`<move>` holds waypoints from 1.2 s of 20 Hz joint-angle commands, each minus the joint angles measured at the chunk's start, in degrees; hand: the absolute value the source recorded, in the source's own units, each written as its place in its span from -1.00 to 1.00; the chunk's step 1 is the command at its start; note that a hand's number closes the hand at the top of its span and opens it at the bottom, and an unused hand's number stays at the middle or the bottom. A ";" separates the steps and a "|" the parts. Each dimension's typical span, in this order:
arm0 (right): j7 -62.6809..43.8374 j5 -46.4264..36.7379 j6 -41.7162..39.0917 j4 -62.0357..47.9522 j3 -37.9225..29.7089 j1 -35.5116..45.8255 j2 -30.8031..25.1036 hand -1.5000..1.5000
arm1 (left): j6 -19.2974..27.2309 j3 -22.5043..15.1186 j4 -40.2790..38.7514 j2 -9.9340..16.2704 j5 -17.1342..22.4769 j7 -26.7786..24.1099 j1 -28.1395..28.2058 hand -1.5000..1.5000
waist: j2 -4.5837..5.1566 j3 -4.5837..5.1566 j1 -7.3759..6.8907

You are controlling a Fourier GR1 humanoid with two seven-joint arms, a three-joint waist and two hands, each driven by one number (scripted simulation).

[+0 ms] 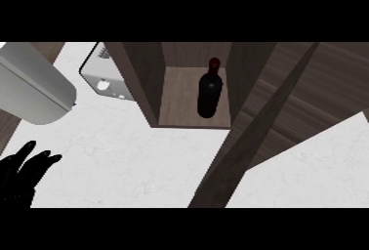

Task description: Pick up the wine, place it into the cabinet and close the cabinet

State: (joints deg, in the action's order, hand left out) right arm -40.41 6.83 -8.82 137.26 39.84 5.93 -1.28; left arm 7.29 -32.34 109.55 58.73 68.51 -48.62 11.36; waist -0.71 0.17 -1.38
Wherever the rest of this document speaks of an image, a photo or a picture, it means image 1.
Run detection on pale grey rounded appliance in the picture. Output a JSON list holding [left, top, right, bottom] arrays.
[[0, 41, 78, 126]]

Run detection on dark red wine bottle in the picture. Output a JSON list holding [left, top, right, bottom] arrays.
[[196, 57, 224, 119]]

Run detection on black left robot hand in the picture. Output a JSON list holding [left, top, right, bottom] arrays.
[[0, 140, 63, 209]]

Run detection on brown wooden cabinet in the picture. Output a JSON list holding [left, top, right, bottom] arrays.
[[102, 41, 369, 170]]

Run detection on brown wooden cabinet door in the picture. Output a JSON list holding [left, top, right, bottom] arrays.
[[187, 41, 322, 209]]

